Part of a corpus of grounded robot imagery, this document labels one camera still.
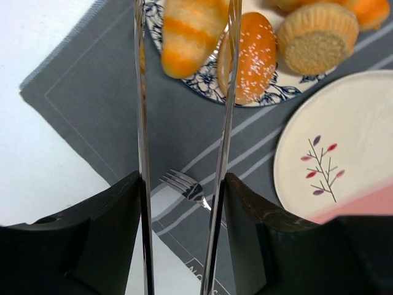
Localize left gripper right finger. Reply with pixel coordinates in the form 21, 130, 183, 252
224, 173, 392, 294

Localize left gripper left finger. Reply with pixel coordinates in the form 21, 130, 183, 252
1, 172, 141, 294

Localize metal tongs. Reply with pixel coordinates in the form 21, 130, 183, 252
133, 0, 243, 295

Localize sesame bun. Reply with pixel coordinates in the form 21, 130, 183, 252
236, 12, 277, 105

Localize striped croissant bread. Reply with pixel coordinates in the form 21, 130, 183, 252
161, 0, 230, 79

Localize silver fork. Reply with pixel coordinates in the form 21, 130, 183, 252
160, 169, 211, 211

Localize pink and cream plate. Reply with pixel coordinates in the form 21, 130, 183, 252
274, 69, 392, 223

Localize grey striped placemat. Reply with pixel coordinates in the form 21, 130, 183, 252
21, 1, 392, 294

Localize blue floral plate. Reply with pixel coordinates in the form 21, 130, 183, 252
146, 1, 340, 107

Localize muffin cake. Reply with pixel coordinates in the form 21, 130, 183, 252
277, 1, 359, 76

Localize large orange croissant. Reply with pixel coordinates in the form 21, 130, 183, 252
269, 0, 391, 32

